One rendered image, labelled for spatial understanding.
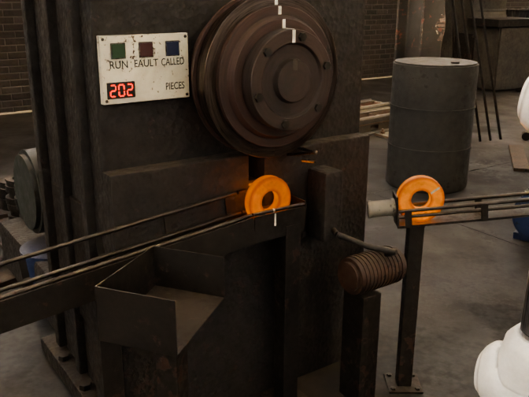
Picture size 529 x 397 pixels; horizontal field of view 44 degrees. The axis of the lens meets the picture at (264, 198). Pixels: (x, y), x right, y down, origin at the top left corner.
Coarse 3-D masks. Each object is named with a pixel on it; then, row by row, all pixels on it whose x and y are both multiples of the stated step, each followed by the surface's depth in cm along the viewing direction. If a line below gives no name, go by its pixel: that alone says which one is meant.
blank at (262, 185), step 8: (264, 176) 201; (272, 176) 201; (256, 184) 199; (264, 184) 200; (272, 184) 201; (280, 184) 203; (248, 192) 200; (256, 192) 199; (264, 192) 200; (280, 192) 204; (288, 192) 206; (248, 200) 199; (256, 200) 199; (280, 200) 205; (288, 200) 206; (248, 208) 200; (256, 208) 200; (272, 208) 205
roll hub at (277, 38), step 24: (264, 48) 175; (288, 48) 180; (312, 48) 184; (264, 72) 178; (288, 72) 180; (312, 72) 187; (264, 96) 180; (288, 96) 182; (312, 96) 189; (264, 120) 181; (288, 120) 186; (312, 120) 190
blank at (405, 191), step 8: (416, 176) 213; (424, 176) 213; (408, 184) 213; (416, 184) 213; (424, 184) 213; (432, 184) 213; (400, 192) 214; (408, 192) 214; (432, 192) 214; (440, 192) 214; (400, 200) 214; (408, 200) 214; (432, 200) 214; (440, 200) 214; (400, 208) 215; (408, 208) 215; (432, 216) 216
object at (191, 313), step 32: (160, 256) 171; (192, 256) 168; (96, 288) 148; (128, 288) 162; (160, 288) 173; (192, 288) 171; (128, 320) 147; (160, 320) 144; (192, 320) 158; (160, 352) 147; (160, 384) 166
